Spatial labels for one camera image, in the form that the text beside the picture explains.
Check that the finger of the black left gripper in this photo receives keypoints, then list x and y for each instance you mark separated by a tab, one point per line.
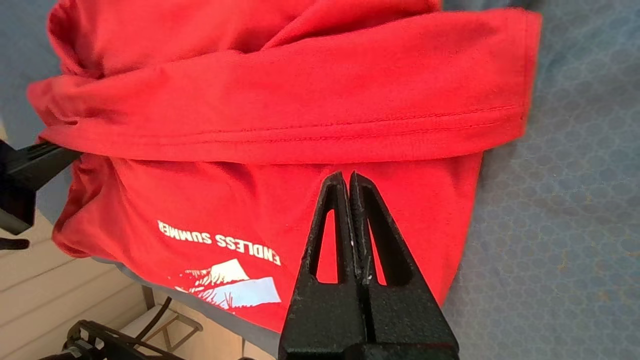
45	167
45	149

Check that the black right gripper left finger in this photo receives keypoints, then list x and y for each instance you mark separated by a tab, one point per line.
325	320

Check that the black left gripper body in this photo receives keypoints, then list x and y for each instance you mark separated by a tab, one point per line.
15	200

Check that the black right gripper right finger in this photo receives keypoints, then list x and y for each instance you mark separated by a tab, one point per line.
405	320

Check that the red t-shirt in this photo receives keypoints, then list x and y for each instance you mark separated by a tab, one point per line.
250	100

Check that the blue-grey bed sheet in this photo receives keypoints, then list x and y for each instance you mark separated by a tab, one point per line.
575	200

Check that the black base frame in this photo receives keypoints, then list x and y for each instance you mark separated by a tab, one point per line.
110	342

